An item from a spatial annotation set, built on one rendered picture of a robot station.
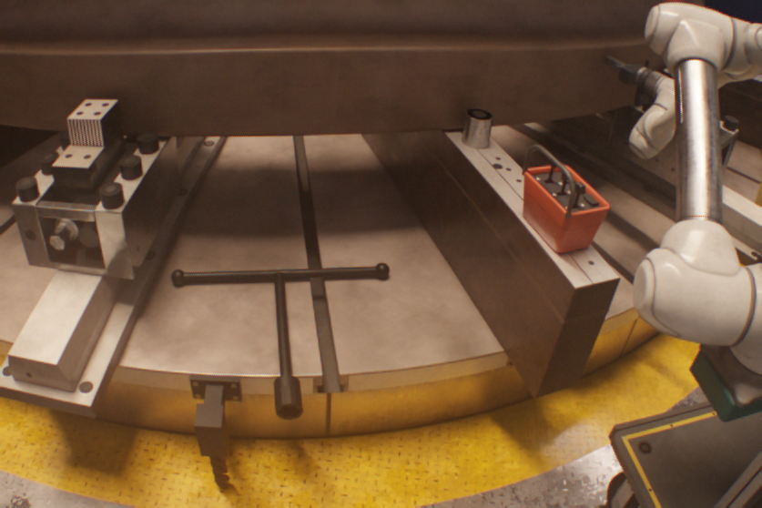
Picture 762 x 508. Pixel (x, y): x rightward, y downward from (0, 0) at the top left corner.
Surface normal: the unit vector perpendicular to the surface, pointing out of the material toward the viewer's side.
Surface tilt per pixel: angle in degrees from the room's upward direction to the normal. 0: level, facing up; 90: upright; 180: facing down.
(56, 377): 90
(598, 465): 0
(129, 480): 0
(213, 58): 90
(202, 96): 90
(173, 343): 0
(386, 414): 90
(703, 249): 31
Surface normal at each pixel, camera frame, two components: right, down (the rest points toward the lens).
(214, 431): 0.06, 0.61
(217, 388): 0.07, -0.79
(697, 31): -0.20, -0.23
